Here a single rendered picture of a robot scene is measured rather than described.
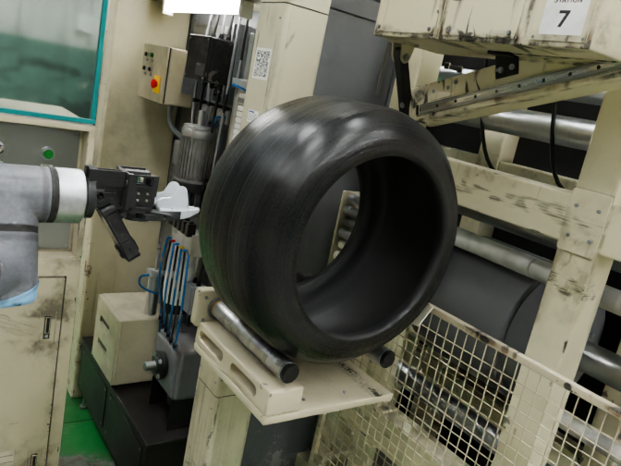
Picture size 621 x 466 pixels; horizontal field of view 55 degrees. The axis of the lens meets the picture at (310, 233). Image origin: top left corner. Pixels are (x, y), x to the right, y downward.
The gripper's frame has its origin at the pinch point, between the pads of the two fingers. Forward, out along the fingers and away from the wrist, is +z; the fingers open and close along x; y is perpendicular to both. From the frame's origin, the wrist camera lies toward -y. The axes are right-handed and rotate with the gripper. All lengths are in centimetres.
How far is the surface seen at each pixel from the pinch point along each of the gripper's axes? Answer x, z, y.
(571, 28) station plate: -31, 54, 46
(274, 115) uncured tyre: 7.5, 18.9, 19.9
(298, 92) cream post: 26, 36, 25
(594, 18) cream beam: -35, 54, 48
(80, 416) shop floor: 120, 22, -121
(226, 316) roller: 16.1, 20.9, -29.5
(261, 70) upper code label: 33, 28, 29
